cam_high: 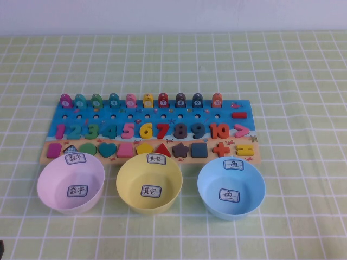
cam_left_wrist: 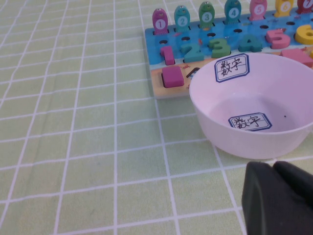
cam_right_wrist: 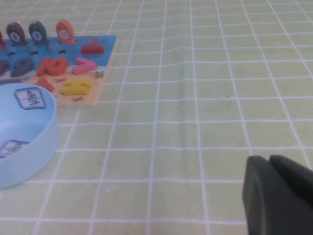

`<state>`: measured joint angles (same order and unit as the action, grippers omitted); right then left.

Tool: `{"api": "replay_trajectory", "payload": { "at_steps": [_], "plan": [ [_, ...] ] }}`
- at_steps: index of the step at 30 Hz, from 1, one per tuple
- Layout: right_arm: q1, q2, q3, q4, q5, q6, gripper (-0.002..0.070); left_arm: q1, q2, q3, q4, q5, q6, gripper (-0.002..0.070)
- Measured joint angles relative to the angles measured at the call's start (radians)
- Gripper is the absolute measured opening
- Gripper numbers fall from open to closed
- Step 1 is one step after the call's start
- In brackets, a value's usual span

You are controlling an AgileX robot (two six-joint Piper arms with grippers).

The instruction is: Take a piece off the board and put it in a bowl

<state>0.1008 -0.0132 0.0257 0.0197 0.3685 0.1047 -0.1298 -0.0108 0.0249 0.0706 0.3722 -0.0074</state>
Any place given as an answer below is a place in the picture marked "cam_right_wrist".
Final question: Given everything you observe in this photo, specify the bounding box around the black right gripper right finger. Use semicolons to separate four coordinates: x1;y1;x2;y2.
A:
268;154;313;207

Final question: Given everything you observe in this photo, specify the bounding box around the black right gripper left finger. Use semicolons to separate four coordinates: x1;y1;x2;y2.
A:
242;155;313;235

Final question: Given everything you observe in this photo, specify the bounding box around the orange fish piece ten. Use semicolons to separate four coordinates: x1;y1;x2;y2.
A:
55;20;75;45

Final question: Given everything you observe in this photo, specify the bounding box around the yellow equals sign piece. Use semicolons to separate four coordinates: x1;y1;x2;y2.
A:
61;80;92;96

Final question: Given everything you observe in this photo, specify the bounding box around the pink greater-than sign piece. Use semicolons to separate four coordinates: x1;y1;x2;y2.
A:
72;56;96;75

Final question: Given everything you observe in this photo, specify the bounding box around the blue wooden puzzle board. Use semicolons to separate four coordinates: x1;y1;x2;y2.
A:
0;35;117;108

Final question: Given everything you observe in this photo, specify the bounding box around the red minus sign piece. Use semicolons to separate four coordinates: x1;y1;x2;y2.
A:
81;45;105;55

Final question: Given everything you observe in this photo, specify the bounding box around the light blue plastic bowl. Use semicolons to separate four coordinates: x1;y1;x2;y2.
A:
0;83;60;189

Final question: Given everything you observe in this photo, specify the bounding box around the orange plus sign piece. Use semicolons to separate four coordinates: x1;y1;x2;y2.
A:
36;77;55;93

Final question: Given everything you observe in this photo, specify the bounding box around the orange number ten piece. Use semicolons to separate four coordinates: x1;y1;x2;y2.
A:
37;56;69;76

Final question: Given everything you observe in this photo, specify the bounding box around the dark grey number nine piece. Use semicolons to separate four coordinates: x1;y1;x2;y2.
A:
10;58;35;77

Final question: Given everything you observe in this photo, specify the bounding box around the dark blue square shape piece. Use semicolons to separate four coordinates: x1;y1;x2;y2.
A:
0;78;22;85

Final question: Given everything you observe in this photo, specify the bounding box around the dark grey fish piece nine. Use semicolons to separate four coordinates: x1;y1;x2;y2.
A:
28;21;48;46

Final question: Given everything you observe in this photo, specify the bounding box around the brown number eight piece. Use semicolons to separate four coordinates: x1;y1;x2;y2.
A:
0;60;10;76

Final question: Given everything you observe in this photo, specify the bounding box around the green checkered tablecloth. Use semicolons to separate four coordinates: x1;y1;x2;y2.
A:
0;0;313;235

